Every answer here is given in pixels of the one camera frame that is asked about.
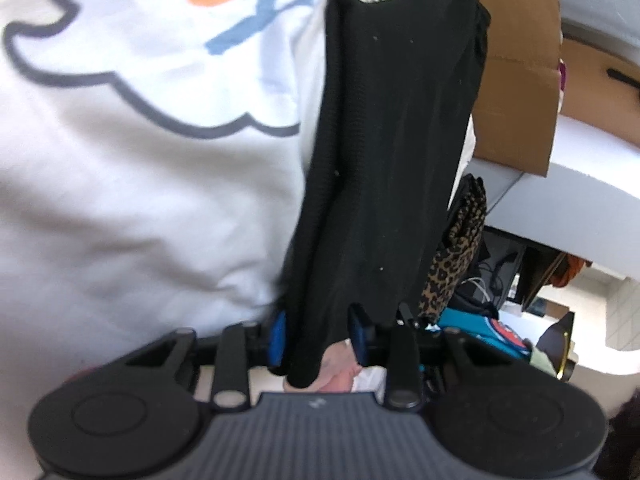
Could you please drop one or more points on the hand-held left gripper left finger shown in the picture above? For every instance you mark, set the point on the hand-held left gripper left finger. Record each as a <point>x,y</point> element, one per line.
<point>277,337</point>

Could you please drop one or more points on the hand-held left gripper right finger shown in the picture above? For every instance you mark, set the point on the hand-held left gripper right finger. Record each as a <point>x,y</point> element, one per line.
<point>357,335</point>

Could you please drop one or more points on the black shorts with bear-print trim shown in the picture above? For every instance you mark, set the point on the black shorts with bear-print trim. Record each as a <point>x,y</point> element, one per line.
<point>390,160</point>

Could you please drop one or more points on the teal printed jersey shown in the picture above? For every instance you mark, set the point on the teal printed jersey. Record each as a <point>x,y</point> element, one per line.
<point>480,332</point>

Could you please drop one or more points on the leopard print garment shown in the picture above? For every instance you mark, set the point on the leopard print garment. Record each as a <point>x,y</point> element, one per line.
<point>460,250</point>

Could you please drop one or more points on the black clothing pile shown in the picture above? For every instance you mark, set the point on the black clothing pile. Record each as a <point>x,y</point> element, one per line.
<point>492,270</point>

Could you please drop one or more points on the cream bear printed blanket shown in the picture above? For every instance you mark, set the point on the cream bear printed blanket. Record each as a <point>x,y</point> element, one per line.
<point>150,185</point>

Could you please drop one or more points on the orange cloth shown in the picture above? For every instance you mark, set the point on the orange cloth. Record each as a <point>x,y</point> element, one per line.
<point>575,270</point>

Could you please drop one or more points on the flat cardboard sheet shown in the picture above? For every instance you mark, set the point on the flat cardboard sheet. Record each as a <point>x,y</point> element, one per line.
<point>520,85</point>

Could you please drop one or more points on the tall cardboard box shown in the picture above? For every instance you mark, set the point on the tall cardboard box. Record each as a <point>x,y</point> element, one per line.
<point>600,80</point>

